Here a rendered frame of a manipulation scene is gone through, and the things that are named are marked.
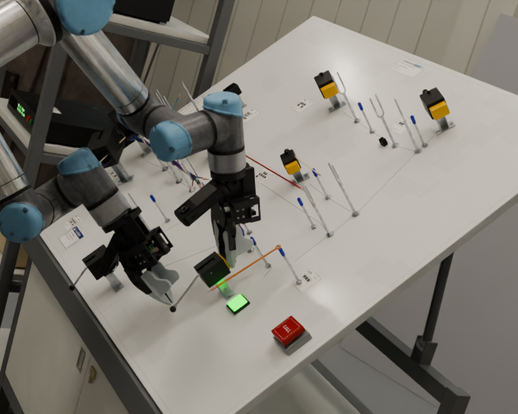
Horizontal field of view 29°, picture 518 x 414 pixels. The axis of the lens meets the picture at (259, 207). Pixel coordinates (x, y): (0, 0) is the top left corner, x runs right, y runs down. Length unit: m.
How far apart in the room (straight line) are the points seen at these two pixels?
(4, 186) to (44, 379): 0.90
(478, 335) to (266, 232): 2.60
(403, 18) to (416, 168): 3.50
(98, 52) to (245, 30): 4.54
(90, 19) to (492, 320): 3.34
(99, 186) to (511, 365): 2.97
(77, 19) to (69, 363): 1.12
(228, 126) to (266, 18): 4.36
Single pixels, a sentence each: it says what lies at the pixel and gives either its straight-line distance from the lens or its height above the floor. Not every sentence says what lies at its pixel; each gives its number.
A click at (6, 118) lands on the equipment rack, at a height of 1.05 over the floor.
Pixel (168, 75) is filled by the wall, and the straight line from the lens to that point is 6.83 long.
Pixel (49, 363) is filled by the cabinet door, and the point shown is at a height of 0.60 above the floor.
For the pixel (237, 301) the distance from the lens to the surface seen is 2.05.
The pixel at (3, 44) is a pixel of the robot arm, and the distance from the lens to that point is 1.59.
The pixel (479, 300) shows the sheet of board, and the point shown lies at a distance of 4.72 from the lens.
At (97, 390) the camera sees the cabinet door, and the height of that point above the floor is 0.71.
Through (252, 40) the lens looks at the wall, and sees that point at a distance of 6.31.
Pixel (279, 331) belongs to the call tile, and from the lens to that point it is 1.89.
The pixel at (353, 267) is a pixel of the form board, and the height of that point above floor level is 1.21.
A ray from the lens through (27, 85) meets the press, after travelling 5.54.
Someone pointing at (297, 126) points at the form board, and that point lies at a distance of 2.50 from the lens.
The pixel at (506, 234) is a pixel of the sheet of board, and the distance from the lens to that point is 4.72.
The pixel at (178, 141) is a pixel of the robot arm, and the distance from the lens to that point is 1.85.
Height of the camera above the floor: 1.75
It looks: 14 degrees down
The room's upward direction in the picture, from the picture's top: 17 degrees clockwise
